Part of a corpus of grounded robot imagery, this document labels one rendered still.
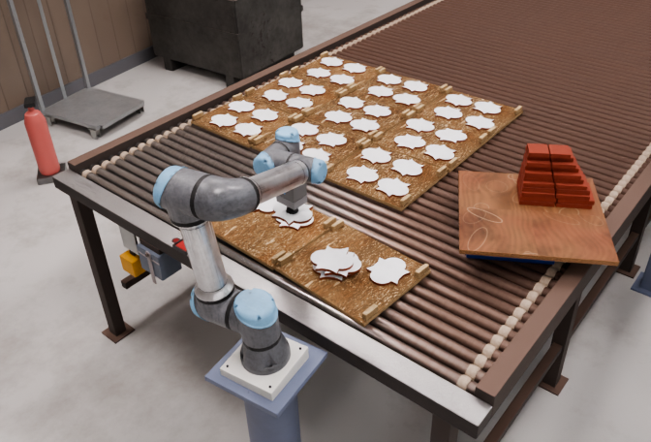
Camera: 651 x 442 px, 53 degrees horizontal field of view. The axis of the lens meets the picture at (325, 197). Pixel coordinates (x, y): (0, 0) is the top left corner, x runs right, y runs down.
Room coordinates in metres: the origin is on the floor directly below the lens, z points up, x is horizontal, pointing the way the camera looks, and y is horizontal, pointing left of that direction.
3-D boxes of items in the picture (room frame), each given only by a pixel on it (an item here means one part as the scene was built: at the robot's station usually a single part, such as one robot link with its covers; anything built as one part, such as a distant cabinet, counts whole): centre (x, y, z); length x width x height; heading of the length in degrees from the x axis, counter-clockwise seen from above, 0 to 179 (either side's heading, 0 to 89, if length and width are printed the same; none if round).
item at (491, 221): (1.87, -0.73, 1.03); 0.50 x 0.50 x 0.02; 80
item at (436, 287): (2.07, 0.14, 0.90); 1.95 x 0.05 x 0.05; 49
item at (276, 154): (1.71, 0.15, 1.38); 0.11 x 0.11 x 0.08; 60
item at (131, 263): (2.14, 0.81, 0.74); 0.09 x 0.08 x 0.24; 49
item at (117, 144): (4.01, -0.20, 0.90); 4.04 x 0.06 x 0.10; 139
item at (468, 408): (1.79, 0.38, 0.89); 2.08 x 0.09 x 0.06; 49
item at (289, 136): (1.80, 0.11, 1.38); 0.09 x 0.08 x 0.11; 150
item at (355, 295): (1.72, -0.08, 0.93); 0.41 x 0.35 x 0.02; 45
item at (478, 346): (1.96, 0.23, 0.90); 1.95 x 0.05 x 0.05; 49
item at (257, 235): (2.01, 0.22, 0.93); 0.41 x 0.35 x 0.02; 47
